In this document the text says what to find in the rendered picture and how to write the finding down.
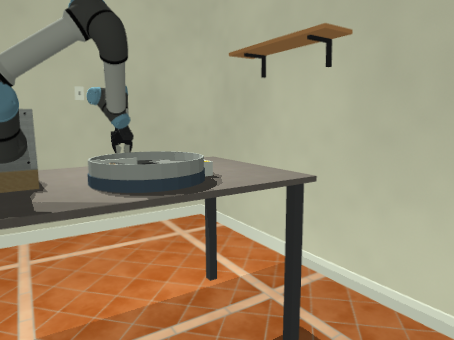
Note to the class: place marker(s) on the grey round turntable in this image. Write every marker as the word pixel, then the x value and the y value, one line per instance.
pixel 143 172

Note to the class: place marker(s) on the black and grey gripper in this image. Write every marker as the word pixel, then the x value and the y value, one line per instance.
pixel 118 140

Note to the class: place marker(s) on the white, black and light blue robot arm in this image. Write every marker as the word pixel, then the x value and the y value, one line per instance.
pixel 86 19

